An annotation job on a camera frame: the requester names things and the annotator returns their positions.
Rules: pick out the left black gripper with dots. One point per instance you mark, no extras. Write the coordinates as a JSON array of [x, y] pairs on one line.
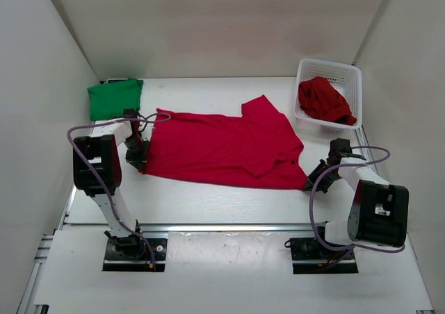
[[138, 160]]

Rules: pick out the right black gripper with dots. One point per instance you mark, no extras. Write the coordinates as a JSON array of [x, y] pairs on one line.
[[313, 176]]

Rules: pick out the green t shirt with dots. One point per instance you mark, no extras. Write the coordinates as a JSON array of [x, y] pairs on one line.
[[110, 100]]

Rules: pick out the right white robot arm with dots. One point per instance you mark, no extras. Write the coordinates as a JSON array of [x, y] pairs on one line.
[[377, 219]]

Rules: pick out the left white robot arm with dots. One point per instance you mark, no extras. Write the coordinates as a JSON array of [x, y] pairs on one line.
[[97, 171]]

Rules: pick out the dark red t shirt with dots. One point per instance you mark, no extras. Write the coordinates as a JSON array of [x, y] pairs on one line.
[[319, 100]]

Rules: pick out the white plastic basket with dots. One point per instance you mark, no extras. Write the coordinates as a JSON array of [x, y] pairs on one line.
[[345, 79]]

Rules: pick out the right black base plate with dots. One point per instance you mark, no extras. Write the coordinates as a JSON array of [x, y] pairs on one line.
[[310, 257]]

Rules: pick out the aluminium frame rail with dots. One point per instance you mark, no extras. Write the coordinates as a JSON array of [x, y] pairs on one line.
[[246, 227]]

